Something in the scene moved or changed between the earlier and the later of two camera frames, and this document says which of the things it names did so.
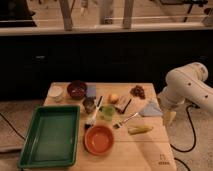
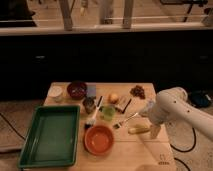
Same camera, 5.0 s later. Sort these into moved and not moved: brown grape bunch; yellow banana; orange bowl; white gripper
Moved: white gripper
Not moved: yellow banana; brown grape bunch; orange bowl
